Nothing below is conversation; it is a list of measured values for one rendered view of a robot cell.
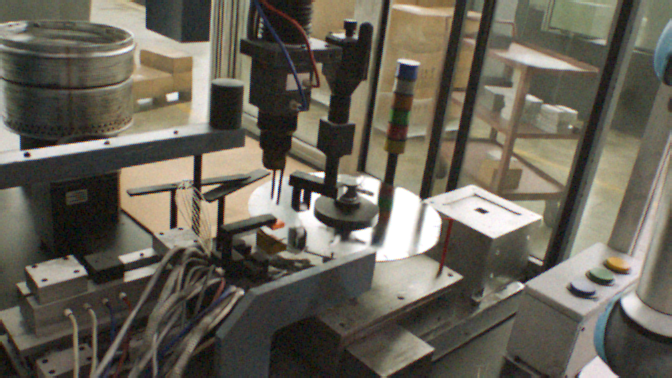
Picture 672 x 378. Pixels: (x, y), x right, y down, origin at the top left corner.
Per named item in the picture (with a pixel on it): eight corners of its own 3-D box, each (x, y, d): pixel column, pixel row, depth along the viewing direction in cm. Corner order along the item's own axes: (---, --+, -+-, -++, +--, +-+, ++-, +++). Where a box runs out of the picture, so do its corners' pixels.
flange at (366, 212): (302, 214, 101) (304, 200, 100) (327, 191, 111) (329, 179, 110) (366, 232, 98) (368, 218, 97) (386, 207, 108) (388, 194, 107)
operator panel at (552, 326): (577, 305, 124) (598, 241, 118) (627, 332, 117) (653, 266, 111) (501, 356, 105) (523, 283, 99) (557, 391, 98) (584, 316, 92)
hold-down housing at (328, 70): (340, 147, 97) (357, 17, 89) (357, 158, 93) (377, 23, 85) (309, 151, 94) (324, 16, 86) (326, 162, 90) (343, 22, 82)
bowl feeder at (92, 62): (105, 148, 170) (102, 18, 156) (157, 188, 150) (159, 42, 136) (-12, 166, 150) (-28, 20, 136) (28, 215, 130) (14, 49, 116)
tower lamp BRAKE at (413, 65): (405, 73, 127) (407, 59, 126) (421, 78, 124) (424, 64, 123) (390, 74, 124) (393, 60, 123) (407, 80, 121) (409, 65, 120)
